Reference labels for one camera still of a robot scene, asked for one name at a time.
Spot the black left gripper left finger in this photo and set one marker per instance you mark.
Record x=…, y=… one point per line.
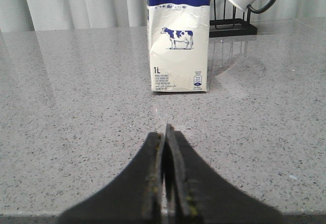
x=134, y=196

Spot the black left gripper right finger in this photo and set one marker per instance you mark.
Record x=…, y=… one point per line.
x=197, y=194

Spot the blue white milk carton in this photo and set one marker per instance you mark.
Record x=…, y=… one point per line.
x=178, y=35

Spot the white pleated curtain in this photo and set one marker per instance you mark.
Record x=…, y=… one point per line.
x=44, y=15

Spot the black wire mug rack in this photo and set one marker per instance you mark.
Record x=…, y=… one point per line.
x=229, y=27

